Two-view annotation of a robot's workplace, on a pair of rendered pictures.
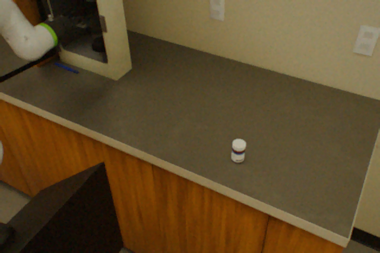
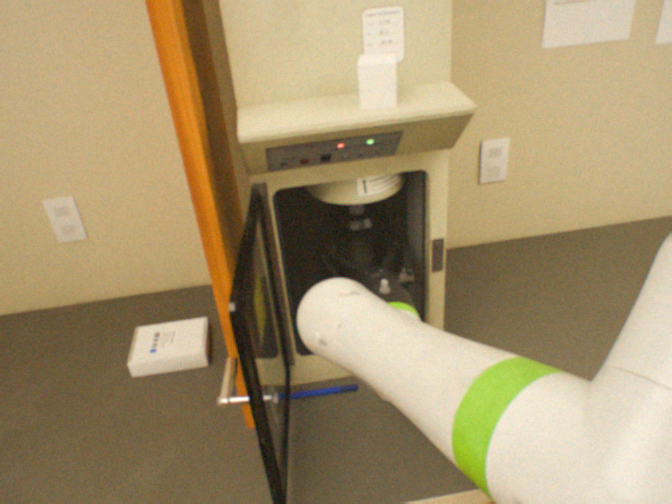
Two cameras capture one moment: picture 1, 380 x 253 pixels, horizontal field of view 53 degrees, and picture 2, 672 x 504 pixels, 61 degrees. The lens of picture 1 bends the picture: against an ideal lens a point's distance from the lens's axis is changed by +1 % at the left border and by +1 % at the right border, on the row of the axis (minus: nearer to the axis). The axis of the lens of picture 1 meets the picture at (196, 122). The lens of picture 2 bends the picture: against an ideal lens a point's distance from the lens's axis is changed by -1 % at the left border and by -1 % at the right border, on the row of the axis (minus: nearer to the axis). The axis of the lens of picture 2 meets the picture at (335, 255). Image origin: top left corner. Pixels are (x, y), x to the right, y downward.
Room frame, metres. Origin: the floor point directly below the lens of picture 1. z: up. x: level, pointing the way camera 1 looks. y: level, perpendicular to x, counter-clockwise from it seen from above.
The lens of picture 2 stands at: (0.74, 0.99, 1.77)
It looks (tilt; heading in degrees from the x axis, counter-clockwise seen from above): 33 degrees down; 325
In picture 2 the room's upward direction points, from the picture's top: 5 degrees counter-clockwise
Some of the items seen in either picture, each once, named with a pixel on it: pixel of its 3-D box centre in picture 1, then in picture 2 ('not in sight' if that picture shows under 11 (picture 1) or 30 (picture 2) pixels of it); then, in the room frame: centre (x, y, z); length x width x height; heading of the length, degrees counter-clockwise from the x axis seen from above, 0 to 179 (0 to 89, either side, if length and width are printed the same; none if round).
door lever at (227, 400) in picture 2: not in sight; (240, 381); (1.31, 0.78, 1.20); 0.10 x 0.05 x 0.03; 144
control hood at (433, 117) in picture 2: not in sight; (354, 139); (1.36, 0.51, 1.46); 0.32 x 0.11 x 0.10; 61
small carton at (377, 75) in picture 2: not in sight; (378, 80); (1.34, 0.48, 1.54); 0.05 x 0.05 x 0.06; 47
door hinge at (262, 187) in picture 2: (46, 10); (275, 286); (1.48, 0.61, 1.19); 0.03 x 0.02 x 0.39; 61
